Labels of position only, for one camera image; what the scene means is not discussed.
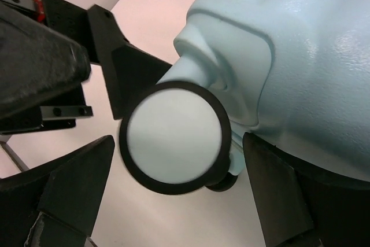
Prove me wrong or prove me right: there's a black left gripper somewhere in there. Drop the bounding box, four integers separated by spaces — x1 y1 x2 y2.
1 0 172 134

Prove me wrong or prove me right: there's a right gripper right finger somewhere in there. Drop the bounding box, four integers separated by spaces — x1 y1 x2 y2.
243 133 369 246

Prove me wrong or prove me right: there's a light blue hard-shell suitcase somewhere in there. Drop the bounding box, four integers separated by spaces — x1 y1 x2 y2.
120 0 369 195

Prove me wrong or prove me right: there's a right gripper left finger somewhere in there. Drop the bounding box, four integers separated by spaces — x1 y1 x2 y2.
1 135 115 246

